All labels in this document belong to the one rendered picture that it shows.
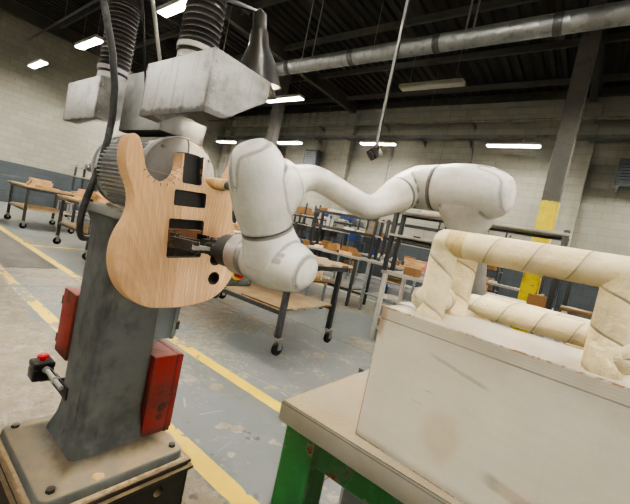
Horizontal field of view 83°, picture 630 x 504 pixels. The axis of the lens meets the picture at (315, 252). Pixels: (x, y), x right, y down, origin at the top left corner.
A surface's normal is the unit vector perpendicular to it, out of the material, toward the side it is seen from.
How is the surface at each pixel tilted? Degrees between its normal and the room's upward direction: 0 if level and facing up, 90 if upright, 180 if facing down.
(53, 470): 24
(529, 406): 90
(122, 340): 90
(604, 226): 90
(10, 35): 90
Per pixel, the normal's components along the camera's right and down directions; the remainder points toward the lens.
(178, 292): 0.78, 0.15
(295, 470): -0.61, -0.07
